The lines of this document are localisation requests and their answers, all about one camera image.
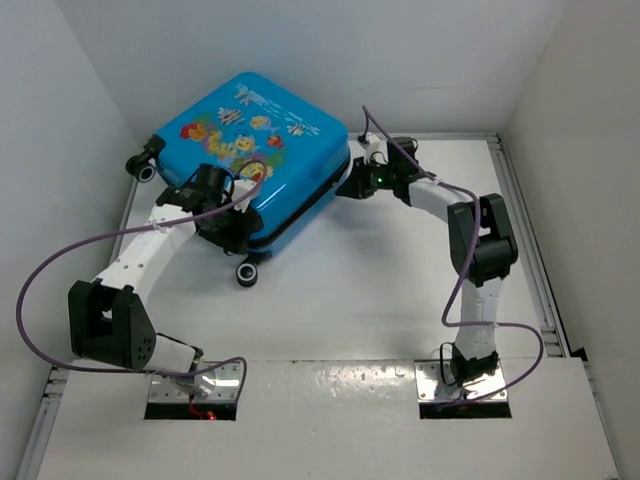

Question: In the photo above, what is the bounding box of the aluminium table frame rail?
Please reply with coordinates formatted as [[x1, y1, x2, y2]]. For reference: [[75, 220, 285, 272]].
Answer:
[[16, 367, 69, 480]]

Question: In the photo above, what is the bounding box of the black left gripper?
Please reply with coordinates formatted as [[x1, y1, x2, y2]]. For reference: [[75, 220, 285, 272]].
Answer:
[[200, 196, 258, 254]]

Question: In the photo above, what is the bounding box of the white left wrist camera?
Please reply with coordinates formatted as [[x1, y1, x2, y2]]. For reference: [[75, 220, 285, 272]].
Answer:
[[231, 178, 261, 204]]

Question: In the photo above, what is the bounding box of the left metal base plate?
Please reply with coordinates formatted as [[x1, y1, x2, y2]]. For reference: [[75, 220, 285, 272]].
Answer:
[[147, 359, 245, 404]]

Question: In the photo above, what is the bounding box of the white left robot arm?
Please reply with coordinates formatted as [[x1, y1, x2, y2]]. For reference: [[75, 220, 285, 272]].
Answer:
[[68, 164, 267, 379]]

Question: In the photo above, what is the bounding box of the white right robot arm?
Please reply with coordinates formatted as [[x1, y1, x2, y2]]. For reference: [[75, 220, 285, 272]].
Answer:
[[337, 133, 518, 387]]

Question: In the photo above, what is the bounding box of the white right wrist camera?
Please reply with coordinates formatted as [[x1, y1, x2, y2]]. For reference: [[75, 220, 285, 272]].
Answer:
[[356, 132, 386, 164]]

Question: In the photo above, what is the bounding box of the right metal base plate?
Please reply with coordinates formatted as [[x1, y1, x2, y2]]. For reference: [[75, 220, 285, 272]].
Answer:
[[414, 359, 508, 405]]

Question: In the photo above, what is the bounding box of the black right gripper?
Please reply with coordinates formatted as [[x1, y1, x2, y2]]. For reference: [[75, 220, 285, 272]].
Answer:
[[339, 155, 399, 200]]

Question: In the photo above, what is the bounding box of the metal base plate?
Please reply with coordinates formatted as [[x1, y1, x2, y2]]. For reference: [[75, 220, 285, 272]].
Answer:
[[414, 359, 508, 405], [147, 359, 245, 404]]

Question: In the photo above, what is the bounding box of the blue suitcase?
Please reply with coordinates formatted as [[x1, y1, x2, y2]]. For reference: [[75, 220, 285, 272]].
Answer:
[[125, 72, 351, 287]]

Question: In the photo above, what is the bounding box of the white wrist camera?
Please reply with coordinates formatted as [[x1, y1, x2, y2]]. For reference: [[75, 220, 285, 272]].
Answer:
[[231, 178, 261, 204], [356, 132, 386, 164]]

